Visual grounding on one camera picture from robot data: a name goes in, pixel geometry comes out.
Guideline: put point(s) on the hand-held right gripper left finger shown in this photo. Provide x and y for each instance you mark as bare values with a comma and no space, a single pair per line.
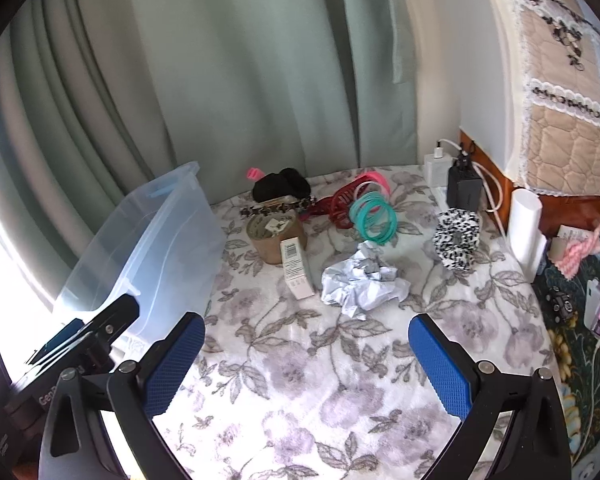
172,360

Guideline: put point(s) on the small cardboard tube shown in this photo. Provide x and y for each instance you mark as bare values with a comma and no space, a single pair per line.
560,249

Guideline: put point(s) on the white power strip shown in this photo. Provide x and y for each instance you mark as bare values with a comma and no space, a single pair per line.
437,194

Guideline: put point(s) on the teal plastic bangles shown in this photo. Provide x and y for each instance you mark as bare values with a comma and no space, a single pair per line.
387,230

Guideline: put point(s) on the pink hair clip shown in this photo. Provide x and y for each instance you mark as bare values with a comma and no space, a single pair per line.
253,175

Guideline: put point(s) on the wooden headboard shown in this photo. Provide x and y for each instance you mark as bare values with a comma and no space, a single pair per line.
570,210

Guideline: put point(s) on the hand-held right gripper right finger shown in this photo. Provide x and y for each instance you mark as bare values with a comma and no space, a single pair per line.
440,365

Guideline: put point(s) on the red hair claw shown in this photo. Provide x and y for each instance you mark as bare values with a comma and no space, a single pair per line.
340,205

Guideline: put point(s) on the small white box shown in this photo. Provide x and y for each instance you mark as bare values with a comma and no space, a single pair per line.
296,270

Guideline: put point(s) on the pink knit cloth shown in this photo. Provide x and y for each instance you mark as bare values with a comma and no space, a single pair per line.
580,252

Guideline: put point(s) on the white charger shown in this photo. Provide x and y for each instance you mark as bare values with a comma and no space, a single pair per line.
437,170

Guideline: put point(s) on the floral fleece blanket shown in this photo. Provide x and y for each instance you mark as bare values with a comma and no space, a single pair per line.
290,360

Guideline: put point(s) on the small black toy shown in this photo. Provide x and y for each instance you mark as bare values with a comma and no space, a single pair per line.
560,305

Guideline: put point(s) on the black-and-white spotted scrunchie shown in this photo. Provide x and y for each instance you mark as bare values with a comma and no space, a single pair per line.
455,240

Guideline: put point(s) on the dark floral mat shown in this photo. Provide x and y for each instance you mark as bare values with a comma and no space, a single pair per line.
580,360

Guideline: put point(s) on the grey-green curtain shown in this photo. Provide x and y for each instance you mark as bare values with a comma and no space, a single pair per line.
230,60

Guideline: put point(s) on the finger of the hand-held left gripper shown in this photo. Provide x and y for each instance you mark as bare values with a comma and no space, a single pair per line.
110,316

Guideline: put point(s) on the black charger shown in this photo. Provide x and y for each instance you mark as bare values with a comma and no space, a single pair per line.
464,185

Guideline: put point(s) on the white paper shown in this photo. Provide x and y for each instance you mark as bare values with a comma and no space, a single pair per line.
365,285

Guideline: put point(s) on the clear plastic storage container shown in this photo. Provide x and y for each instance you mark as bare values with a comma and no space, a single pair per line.
145,240

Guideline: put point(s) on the beige quilted lace cover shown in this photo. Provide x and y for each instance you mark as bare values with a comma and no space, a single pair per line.
555,150

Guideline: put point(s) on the white cylinder cup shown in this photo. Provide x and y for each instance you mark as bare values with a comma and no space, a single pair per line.
525,235

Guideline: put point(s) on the pink plastic bangle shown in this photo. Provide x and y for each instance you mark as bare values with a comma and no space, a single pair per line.
375,176

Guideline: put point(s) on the brown tape roll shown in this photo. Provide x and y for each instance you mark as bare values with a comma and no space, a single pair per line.
270,249

